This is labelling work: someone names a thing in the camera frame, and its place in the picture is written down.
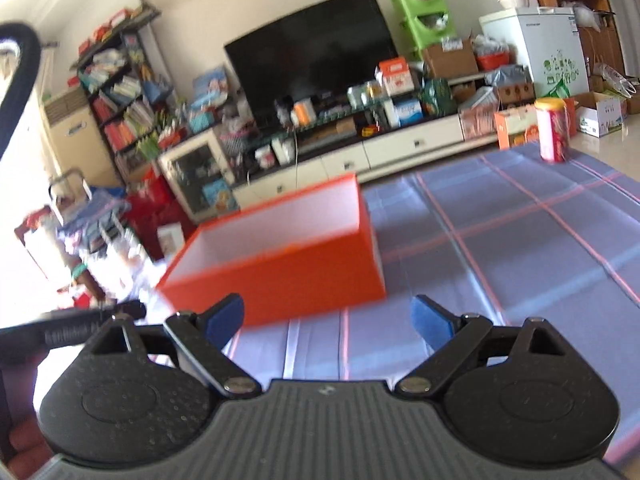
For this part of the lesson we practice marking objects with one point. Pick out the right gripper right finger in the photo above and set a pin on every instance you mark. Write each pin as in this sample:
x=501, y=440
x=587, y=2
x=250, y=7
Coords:
x=455, y=341

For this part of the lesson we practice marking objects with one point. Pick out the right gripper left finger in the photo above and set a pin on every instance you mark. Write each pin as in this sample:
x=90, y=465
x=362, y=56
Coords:
x=200, y=340

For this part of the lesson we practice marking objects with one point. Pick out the person's hand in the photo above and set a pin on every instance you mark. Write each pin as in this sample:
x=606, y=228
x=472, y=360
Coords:
x=31, y=449

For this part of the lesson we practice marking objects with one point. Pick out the blue plaid tablecloth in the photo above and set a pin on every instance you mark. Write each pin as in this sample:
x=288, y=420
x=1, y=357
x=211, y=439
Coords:
x=502, y=234

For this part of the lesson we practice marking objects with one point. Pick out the orange cardboard box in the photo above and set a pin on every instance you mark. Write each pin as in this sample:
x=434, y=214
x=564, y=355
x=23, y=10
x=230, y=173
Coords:
x=310, y=252

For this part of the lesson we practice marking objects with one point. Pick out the white glass-door cabinet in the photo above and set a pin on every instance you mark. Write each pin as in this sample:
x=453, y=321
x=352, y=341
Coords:
x=199, y=174

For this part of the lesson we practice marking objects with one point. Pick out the white TV stand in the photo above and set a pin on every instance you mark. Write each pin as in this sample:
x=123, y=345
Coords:
x=373, y=141

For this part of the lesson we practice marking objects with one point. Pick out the white air conditioner unit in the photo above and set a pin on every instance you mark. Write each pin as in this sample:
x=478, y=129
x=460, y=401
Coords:
x=76, y=140

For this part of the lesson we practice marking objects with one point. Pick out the orange gift box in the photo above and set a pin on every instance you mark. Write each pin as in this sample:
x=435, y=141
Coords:
x=516, y=126

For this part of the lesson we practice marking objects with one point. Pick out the red yellow-lid canister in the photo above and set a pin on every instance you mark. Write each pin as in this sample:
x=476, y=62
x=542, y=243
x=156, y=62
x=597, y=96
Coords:
x=552, y=123

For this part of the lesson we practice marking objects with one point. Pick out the dark bookshelf with books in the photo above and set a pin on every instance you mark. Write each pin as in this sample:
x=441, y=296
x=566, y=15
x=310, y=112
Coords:
x=128, y=99

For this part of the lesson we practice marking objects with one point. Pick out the orange white product box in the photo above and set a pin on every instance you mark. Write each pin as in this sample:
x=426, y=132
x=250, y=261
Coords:
x=396, y=76

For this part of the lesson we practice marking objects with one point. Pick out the brown cardboard box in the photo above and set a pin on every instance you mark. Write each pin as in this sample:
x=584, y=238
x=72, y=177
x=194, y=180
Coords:
x=450, y=59

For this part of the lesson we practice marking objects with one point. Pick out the black flat television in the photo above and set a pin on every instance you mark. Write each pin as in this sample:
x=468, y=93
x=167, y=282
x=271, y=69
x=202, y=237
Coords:
x=322, y=49

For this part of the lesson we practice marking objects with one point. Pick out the white chest freezer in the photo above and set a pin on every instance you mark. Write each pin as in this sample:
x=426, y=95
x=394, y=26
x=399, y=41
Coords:
x=546, y=41

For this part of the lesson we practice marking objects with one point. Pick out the green stacking baskets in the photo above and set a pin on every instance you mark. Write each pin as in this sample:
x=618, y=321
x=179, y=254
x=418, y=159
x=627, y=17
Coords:
x=425, y=22

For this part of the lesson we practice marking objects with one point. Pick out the white bowl on freezer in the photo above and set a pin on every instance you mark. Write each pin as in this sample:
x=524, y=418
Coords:
x=513, y=4

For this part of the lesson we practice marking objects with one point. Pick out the wire trolley cart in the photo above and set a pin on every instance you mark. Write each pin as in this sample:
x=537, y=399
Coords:
x=82, y=242

